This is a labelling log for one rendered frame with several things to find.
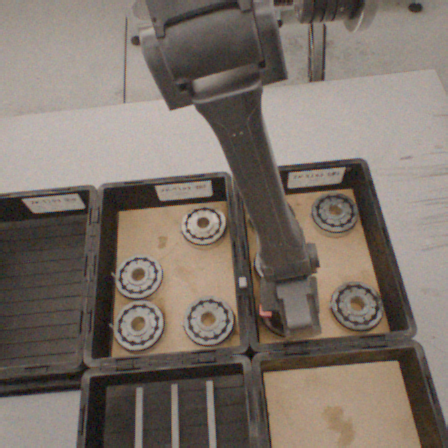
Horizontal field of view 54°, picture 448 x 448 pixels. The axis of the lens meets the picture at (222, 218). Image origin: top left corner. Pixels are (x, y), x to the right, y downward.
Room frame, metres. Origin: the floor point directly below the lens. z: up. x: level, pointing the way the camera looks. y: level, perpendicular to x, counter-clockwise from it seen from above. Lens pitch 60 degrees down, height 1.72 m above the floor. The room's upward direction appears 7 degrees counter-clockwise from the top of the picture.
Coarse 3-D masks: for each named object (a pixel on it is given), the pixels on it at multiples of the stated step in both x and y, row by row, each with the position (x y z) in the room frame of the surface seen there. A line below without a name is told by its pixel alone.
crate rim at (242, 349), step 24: (96, 192) 0.56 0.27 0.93; (96, 216) 0.50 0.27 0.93; (96, 240) 0.44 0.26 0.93; (96, 264) 0.39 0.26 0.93; (240, 264) 0.35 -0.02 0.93; (96, 288) 0.34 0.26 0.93; (240, 288) 0.30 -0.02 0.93; (240, 312) 0.26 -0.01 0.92; (240, 336) 0.21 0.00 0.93; (96, 360) 0.20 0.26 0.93; (120, 360) 0.20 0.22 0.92; (144, 360) 0.19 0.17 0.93; (168, 360) 0.18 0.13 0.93
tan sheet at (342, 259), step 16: (320, 192) 0.55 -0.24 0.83; (352, 192) 0.54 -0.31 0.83; (304, 208) 0.51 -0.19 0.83; (304, 224) 0.47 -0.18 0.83; (320, 240) 0.43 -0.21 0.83; (336, 240) 0.42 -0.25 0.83; (352, 240) 0.42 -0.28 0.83; (320, 256) 0.39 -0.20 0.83; (336, 256) 0.38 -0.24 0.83; (352, 256) 0.38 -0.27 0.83; (368, 256) 0.37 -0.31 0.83; (320, 272) 0.35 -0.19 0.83; (336, 272) 0.34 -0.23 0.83; (352, 272) 0.34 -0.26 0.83; (368, 272) 0.34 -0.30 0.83; (256, 288) 0.33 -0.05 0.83; (320, 288) 0.31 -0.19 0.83; (256, 304) 0.30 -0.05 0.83; (320, 304) 0.28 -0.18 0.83; (352, 304) 0.27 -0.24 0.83; (320, 320) 0.25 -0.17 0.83; (384, 320) 0.23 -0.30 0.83; (272, 336) 0.23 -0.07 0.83; (320, 336) 0.21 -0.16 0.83
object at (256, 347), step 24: (288, 168) 0.56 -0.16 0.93; (312, 168) 0.56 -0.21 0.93; (240, 216) 0.46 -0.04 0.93; (240, 240) 0.40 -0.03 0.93; (384, 240) 0.36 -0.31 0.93; (408, 312) 0.21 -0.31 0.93; (336, 336) 0.19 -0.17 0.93; (360, 336) 0.18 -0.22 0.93; (384, 336) 0.18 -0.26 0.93; (408, 336) 0.17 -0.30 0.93
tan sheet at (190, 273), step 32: (128, 224) 0.53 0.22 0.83; (160, 224) 0.52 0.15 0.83; (128, 256) 0.45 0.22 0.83; (160, 256) 0.44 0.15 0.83; (192, 256) 0.43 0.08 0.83; (224, 256) 0.42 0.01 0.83; (192, 288) 0.35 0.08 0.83; (224, 288) 0.34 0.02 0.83; (128, 352) 0.23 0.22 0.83; (160, 352) 0.22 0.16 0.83
